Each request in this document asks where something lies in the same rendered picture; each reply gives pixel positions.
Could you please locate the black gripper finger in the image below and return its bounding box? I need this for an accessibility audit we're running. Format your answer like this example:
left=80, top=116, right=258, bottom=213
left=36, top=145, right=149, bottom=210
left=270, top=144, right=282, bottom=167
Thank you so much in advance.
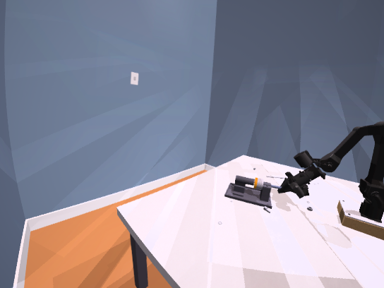
left=280, top=178, right=288, bottom=187
left=278, top=182, right=295, bottom=193

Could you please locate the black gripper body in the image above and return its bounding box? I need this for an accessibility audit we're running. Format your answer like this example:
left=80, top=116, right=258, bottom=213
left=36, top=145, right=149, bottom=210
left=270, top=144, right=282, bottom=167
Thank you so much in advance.
left=285, top=171, right=311, bottom=198

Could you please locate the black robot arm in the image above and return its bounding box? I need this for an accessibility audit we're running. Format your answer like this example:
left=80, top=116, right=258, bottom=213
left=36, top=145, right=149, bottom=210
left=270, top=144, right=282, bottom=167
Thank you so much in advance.
left=294, top=121, right=384, bottom=223

